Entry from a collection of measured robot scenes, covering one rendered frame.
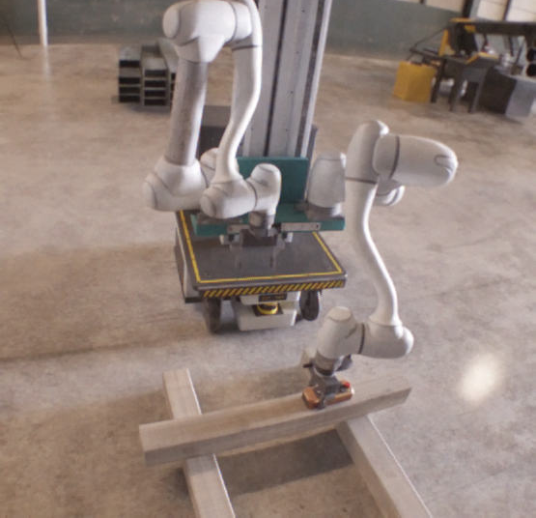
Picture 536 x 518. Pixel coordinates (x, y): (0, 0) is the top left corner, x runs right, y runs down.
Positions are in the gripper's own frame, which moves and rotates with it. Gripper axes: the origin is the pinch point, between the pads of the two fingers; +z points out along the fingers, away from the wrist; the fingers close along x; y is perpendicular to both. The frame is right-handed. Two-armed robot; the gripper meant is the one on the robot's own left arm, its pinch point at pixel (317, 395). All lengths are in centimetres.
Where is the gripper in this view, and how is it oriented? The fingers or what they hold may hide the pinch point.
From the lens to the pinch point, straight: 163.6
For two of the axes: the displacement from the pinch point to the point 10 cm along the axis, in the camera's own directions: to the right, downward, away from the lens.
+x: 3.3, 5.4, -7.7
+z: -1.1, 8.4, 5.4
